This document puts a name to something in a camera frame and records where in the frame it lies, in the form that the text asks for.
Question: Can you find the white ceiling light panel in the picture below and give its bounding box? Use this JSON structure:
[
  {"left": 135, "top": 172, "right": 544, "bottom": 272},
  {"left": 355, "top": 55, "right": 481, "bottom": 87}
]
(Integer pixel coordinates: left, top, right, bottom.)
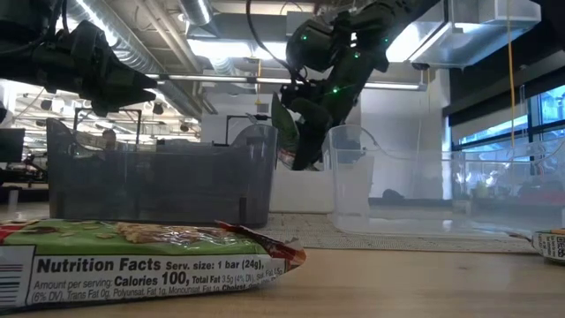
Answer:
[{"left": 386, "top": 0, "right": 542, "bottom": 70}]

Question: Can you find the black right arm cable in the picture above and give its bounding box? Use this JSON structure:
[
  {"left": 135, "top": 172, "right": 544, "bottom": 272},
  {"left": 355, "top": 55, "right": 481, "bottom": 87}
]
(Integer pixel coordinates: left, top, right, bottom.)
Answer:
[{"left": 245, "top": 0, "right": 305, "bottom": 83}]

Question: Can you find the person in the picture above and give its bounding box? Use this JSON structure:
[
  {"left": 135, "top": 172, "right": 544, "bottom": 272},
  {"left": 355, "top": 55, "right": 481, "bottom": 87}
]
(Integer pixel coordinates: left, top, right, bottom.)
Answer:
[{"left": 100, "top": 128, "right": 118, "bottom": 151}]

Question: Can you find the orange Chewy granola bar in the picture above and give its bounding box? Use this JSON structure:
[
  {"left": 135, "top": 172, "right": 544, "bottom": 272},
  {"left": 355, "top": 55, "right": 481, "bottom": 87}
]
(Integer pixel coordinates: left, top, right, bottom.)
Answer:
[{"left": 531, "top": 227, "right": 565, "bottom": 265}]

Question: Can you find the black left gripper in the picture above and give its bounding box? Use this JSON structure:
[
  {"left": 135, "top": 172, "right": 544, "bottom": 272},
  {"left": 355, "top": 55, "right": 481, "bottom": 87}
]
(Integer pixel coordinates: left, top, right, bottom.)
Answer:
[{"left": 30, "top": 19, "right": 159, "bottom": 117}]

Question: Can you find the dark grey plastic bin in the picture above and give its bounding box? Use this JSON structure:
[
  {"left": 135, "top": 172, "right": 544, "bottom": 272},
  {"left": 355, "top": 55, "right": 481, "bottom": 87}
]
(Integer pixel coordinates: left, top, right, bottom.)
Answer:
[{"left": 46, "top": 117, "right": 279, "bottom": 229}]

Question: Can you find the silver ventilation duct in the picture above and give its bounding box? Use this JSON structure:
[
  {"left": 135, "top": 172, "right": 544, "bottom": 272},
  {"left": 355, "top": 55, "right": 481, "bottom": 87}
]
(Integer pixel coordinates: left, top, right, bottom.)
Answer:
[{"left": 72, "top": 0, "right": 204, "bottom": 120}]

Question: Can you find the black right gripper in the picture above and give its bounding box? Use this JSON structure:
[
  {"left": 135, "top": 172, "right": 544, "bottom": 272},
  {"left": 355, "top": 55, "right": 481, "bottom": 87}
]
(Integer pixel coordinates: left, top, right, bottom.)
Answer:
[{"left": 281, "top": 57, "right": 367, "bottom": 171}]

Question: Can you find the red green granola bar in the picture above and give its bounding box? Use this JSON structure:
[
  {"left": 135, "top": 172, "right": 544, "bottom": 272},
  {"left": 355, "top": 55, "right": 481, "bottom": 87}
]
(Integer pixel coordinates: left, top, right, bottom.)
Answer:
[{"left": 0, "top": 219, "right": 307, "bottom": 313}]

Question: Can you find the clear plastic bin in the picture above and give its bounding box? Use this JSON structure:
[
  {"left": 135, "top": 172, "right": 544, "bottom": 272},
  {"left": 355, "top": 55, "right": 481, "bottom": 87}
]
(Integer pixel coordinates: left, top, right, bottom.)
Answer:
[{"left": 320, "top": 124, "right": 558, "bottom": 242}]

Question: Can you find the grey woven placemat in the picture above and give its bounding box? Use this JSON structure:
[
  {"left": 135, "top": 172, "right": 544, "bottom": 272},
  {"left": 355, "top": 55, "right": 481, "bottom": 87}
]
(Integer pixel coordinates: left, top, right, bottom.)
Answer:
[{"left": 255, "top": 211, "right": 536, "bottom": 254}]

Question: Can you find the yellow cord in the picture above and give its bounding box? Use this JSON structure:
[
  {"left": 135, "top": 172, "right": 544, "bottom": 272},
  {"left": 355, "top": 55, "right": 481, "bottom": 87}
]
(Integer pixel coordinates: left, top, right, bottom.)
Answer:
[{"left": 505, "top": 0, "right": 516, "bottom": 149}]

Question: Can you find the black computer monitor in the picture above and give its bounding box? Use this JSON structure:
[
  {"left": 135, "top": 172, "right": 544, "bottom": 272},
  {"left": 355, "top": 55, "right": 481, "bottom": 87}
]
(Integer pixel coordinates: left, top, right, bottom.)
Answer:
[{"left": 0, "top": 127, "right": 26, "bottom": 163}]

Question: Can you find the long ceiling light tube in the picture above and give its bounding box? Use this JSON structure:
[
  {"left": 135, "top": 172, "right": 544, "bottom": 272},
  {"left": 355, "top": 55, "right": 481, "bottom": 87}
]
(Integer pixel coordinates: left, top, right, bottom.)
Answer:
[{"left": 145, "top": 72, "right": 427, "bottom": 92}]

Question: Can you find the green snake plant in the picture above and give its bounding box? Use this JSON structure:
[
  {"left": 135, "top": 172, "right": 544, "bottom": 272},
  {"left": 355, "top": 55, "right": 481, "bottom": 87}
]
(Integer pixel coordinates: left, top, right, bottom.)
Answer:
[{"left": 270, "top": 91, "right": 301, "bottom": 156}]

